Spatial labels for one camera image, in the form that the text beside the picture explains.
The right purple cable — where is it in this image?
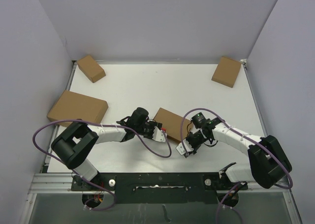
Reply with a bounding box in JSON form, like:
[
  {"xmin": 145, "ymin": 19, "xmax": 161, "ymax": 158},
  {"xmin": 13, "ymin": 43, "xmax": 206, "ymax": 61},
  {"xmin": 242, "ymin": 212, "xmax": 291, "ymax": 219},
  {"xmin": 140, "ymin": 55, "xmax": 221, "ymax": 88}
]
[{"xmin": 180, "ymin": 107, "xmax": 294, "ymax": 224}]

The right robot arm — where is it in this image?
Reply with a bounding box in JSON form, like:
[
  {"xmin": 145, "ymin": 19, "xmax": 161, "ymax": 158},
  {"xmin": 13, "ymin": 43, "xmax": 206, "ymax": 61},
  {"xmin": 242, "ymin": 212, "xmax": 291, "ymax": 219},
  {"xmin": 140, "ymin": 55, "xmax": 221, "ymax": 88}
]
[{"xmin": 176, "ymin": 113, "xmax": 292, "ymax": 189}]

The large folded cardboard box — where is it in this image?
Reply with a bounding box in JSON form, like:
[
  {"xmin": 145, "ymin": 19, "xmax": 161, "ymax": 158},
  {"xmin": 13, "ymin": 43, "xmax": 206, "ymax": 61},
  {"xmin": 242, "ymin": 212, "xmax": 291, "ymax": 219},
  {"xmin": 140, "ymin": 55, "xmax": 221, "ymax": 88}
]
[{"xmin": 47, "ymin": 90, "xmax": 108, "ymax": 124}]

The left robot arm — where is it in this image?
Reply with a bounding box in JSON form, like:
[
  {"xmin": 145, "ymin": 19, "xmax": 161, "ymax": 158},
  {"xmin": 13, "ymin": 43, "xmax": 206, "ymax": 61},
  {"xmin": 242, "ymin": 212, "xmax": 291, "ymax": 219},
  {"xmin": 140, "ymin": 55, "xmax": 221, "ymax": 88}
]
[{"xmin": 52, "ymin": 107, "xmax": 166, "ymax": 190}]

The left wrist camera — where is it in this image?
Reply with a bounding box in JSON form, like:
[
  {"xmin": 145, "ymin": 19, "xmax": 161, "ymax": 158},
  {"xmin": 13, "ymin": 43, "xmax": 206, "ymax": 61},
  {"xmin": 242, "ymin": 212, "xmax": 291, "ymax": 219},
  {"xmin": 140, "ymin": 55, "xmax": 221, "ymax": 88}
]
[{"xmin": 152, "ymin": 126, "xmax": 167, "ymax": 143}]

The small folded cardboard box left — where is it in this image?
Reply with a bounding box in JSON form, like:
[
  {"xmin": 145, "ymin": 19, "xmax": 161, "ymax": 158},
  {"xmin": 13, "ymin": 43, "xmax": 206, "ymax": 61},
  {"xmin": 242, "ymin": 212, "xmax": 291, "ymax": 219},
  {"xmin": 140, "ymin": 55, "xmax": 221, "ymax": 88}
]
[{"xmin": 77, "ymin": 55, "xmax": 106, "ymax": 83}]

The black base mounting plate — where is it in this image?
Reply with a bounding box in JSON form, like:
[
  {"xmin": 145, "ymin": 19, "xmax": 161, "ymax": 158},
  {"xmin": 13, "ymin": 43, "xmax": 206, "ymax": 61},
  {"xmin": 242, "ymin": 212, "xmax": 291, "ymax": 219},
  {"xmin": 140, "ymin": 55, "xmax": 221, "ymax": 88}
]
[{"xmin": 71, "ymin": 172, "xmax": 248, "ymax": 211}]

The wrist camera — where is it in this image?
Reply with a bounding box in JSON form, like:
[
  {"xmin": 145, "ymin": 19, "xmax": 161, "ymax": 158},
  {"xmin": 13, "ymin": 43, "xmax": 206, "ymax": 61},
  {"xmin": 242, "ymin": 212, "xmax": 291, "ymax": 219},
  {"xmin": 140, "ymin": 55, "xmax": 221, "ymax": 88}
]
[
  {"xmin": 176, "ymin": 139, "xmax": 193, "ymax": 158},
  {"xmin": 152, "ymin": 126, "xmax": 167, "ymax": 143}
]

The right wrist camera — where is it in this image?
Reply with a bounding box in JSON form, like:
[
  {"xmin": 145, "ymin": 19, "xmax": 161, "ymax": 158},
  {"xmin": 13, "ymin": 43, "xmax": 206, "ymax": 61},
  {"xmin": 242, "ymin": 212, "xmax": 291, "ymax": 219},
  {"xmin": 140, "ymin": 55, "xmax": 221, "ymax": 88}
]
[{"xmin": 176, "ymin": 139, "xmax": 193, "ymax": 158}]

